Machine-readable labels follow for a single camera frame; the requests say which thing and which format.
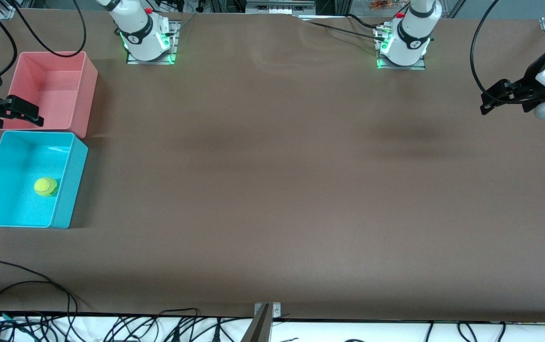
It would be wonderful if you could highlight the yellow tennis ball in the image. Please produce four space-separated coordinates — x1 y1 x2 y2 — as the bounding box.
34 177 59 198

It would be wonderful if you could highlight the pink plastic bin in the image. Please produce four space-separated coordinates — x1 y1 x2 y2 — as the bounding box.
1 51 98 139

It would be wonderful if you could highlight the blue plastic bin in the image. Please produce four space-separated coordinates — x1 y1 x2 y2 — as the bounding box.
0 131 89 229

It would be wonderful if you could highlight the table cover sheet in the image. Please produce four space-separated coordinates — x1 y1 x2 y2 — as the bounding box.
0 9 545 324

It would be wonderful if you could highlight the dark metal pole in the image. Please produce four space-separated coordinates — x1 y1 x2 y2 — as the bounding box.
240 304 273 342

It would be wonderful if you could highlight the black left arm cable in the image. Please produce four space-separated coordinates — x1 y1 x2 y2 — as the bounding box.
470 0 529 103

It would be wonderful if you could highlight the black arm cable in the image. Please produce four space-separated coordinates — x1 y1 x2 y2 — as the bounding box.
0 0 87 91
470 0 529 103

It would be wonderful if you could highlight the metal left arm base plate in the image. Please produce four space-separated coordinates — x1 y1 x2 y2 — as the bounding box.
376 26 426 70

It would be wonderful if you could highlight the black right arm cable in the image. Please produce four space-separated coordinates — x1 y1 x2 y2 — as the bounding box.
0 0 87 91

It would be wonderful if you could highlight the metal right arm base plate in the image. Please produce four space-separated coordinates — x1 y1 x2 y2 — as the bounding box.
126 20 179 65

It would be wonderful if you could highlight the black base cable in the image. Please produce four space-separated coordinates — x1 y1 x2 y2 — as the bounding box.
299 13 387 42

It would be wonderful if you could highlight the aluminium frame rail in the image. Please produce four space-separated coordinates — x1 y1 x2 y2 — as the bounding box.
245 0 317 16

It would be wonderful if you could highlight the small metal edge bracket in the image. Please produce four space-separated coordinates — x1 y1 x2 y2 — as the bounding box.
254 302 282 318

